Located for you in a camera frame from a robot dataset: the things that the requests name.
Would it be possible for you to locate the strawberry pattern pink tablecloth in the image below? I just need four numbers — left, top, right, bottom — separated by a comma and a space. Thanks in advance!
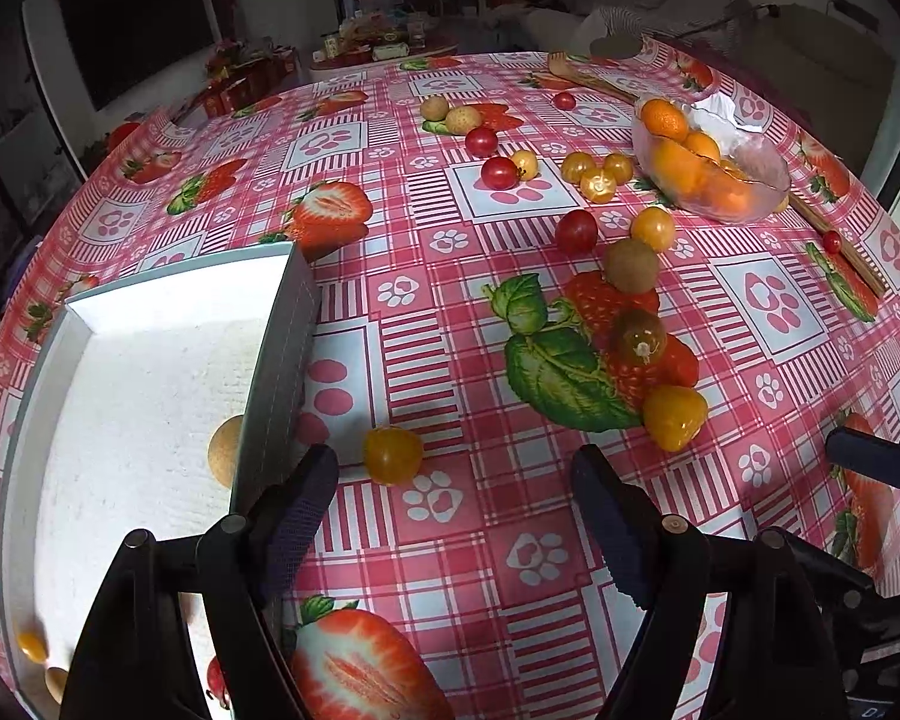
0, 43, 900, 718

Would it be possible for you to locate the small red tomato by stick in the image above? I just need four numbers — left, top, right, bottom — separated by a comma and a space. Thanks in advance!
821, 231, 842, 254

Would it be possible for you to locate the clear glass fruit bowl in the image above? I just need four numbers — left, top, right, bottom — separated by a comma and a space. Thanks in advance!
632, 96, 792, 224

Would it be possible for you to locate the mandarin orange top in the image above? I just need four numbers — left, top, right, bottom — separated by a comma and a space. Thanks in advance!
639, 98, 689, 143

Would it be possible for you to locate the orange yellow physalis fruit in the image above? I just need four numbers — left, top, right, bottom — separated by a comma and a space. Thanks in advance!
642, 385, 709, 452

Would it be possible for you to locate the black television screen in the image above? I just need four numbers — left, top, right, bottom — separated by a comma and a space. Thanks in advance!
58, 0, 214, 110

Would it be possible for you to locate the mandarin orange in bowl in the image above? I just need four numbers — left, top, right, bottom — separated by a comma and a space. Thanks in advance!
649, 138, 707, 202

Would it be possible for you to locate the red cherry tomato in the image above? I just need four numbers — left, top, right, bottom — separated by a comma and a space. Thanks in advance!
481, 156, 521, 190
464, 125, 499, 160
554, 210, 598, 257
206, 656, 230, 710

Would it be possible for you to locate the white crumpled tissue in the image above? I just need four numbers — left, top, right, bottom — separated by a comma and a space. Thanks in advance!
689, 93, 772, 145

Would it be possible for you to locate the white sofa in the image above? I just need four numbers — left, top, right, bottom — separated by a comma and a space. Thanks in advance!
517, 0, 751, 55

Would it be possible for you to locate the yellow cherry tomato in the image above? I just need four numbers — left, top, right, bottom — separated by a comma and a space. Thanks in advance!
16, 629, 48, 667

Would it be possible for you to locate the white shallow tray box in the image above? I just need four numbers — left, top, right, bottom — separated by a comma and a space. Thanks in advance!
0, 242, 320, 718

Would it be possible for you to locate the dark greenish tomato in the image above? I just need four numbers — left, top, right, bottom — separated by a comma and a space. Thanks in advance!
610, 307, 668, 366

